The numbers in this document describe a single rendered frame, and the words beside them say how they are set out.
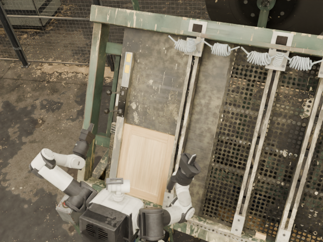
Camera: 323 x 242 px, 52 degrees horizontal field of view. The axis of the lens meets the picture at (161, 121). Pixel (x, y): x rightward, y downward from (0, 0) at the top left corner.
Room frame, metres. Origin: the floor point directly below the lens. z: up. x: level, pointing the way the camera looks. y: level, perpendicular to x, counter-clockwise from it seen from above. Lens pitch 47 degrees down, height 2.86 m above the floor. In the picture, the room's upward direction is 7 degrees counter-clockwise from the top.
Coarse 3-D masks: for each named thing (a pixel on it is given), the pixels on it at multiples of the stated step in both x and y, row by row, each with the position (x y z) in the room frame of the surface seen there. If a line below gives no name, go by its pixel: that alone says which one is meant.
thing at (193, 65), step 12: (192, 24) 1.63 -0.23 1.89; (204, 24) 1.60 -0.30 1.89; (192, 36) 1.47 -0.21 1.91; (192, 48) 1.46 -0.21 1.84; (192, 60) 1.54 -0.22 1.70; (192, 72) 1.53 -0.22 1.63; (192, 84) 1.46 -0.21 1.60; (192, 96) 1.43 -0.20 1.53; (180, 108) 1.40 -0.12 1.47; (180, 120) 1.36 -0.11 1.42; (180, 132) 1.34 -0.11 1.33; (180, 144) 1.27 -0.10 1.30; (180, 156) 1.22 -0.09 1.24; (168, 180) 1.15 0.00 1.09; (168, 192) 1.11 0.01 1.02; (168, 204) 1.06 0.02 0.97
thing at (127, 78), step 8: (128, 64) 1.71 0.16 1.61; (128, 80) 1.65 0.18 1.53; (128, 88) 1.63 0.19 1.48; (128, 96) 1.61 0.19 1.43; (120, 120) 1.52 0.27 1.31; (120, 128) 1.48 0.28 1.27; (120, 136) 1.45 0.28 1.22; (120, 144) 1.42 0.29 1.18; (112, 152) 1.41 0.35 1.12; (120, 152) 1.40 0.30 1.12; (112, 160) 1.37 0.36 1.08; (112, 168) 1.34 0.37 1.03; (112, 176) 1.31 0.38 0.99
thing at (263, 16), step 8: (136, 0) 2.35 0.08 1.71; (136, 8) 2.35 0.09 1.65; (264, 16) 1.82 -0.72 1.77; (264, 24) 1.81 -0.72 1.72; (248, 80) 1.71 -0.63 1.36; (248, 88) 1.68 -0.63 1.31; (248, 104) 1.64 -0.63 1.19; (240, 120) 1.62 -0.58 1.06; (240, 136) 1.56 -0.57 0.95; (232, 152) 1.46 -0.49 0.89
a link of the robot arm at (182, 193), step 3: (177, 189) 0.89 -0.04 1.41; (180, 189) 0.88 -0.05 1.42; (183, 189) 0.88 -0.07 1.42; (186, 189) 0.88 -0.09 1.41; (177, 192) 0.87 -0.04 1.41; (180, 192) 0.87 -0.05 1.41; (183, 192) 0.87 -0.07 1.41; (186, 192) 0.87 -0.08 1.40; (177, 195) 0.87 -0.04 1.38; (180, 195) 0.87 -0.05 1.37; (183, 195) 0.87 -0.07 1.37; (186, 195) 0.87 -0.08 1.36; (189, 195) 0.88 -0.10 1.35; (180, 198) 0.87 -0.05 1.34; (183, 198) 0.87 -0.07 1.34; (186, 198) 0.88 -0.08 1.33
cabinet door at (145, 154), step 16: (128, 128) 1.48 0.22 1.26; (144, 128) 1.44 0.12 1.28; (128, 144) 1.42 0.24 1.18; (144, 144) 1.38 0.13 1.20; (160, 144) 1.35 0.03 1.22; (128, 160) 1.35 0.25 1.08; (144, 160) 1.32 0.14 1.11; (160, 160) 1.28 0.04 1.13; (128, 176) 1.29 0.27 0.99; (144, 176) 1.25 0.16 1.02; (160, 176) 1.22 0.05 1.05; (144, 192) 1.19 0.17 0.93; (160, 192) 1.15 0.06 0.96
